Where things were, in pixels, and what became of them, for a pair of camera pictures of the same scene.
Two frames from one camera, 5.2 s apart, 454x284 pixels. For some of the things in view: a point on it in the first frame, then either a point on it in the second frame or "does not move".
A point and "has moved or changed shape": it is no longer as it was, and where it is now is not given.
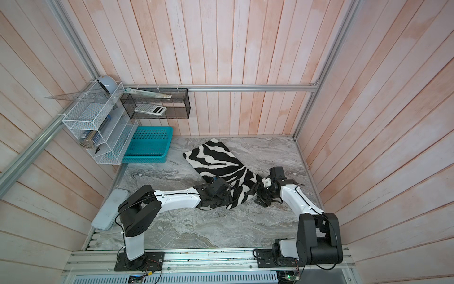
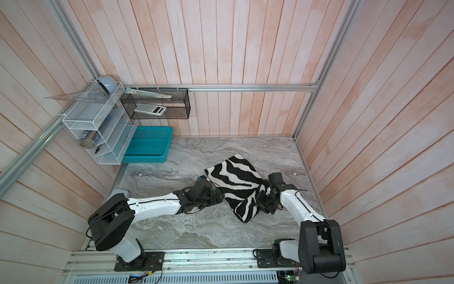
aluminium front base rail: [100, 262] does not move
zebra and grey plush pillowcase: [214, 160] has moved or changed shape
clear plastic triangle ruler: [94, 96] does not move
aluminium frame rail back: [268, 87] does not move
